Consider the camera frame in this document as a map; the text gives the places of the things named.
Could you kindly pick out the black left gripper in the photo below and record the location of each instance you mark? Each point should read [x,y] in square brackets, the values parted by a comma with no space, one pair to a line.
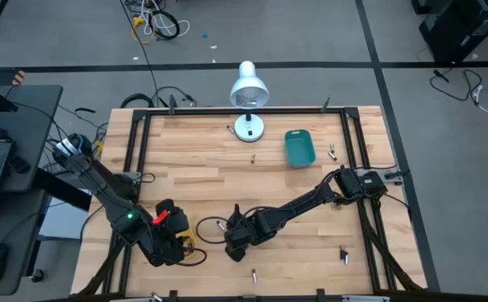
[179,220]

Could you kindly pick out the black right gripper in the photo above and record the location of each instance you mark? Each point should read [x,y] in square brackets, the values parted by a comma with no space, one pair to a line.
[240,235]

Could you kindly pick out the yellow plastic bin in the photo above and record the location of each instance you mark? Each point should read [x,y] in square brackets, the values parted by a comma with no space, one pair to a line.
[190,244]

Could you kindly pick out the copper-top black Duracell battery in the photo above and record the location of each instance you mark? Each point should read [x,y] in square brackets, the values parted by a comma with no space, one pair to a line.
[342,251]

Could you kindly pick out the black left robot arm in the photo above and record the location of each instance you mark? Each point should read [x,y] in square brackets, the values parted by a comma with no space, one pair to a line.
[101,184]

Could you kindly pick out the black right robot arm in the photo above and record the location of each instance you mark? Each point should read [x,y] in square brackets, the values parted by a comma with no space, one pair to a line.
[302,204]

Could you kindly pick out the white light bar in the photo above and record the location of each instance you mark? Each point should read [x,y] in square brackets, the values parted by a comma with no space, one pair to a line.
[131,300]
[365,298]

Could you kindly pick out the teal plastic bin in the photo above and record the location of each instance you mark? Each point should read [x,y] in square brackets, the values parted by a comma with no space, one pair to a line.
[299,149]

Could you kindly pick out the white desk lamp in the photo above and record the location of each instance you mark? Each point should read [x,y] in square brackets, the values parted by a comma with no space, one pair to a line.
[249,86]

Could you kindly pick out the black caster wheel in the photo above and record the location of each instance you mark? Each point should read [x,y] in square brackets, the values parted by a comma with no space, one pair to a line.
[37,275]

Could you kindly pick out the dark grey side desk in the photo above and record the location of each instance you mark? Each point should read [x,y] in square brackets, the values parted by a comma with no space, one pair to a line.
[38,113]

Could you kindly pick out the orange black striped object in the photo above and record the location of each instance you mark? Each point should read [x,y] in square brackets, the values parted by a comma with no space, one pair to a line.
[18,77]

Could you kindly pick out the black computer tower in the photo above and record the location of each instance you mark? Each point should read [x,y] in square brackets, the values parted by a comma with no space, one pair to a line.
[458,29]

